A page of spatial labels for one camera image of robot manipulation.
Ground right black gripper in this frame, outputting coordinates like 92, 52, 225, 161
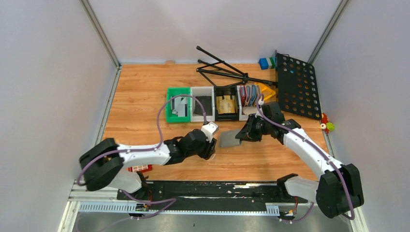
235, 114, 271, 142

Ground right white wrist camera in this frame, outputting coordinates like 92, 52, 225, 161
255, 99, 264, 107

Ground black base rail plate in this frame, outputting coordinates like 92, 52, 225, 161
69, 180, 316, 217

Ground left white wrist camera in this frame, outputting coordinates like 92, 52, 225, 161
201, 122, 219, 142

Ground yellow brown packet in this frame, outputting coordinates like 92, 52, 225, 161
216, 95, 237, 115

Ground yellow triangle frame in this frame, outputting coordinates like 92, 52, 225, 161
255, 83, 276, 102

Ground green plastic bin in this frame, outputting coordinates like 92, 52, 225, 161
165, 87, 191, 123

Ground black music stand tripod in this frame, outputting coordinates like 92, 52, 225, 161
196, 45, 278, 87

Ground white bin with wallets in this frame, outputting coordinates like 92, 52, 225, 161
236, 84, 261, 121

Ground white cards in green bin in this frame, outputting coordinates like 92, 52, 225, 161
171, 97, 189, 117

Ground blue green toy blocks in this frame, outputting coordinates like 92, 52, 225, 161
258, 57, 277, 70

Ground black perforated stand plate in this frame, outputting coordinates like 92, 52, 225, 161
275, 52, 322, 120

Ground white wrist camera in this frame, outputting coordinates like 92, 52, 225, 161
201, 122, 219, 142
255, 99, 264, 107

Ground grey card holder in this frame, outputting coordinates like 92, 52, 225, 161
219, 129, 241, 147

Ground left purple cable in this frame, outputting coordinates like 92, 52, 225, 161
76, 94, 209, 187

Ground black plastic bin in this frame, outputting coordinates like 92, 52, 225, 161
214, 86, 239, 121

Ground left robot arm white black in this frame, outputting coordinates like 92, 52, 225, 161
79, 123, 218, 200

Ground small colourful toy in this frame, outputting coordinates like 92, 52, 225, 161
320, 113, 335, 133

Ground white plastic bin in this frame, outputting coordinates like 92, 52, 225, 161
190, 87, 215, 122

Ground red toy brick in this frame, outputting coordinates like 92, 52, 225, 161
127, 164, 153, 173

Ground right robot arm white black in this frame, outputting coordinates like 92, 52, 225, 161
235, 102, 365, 219

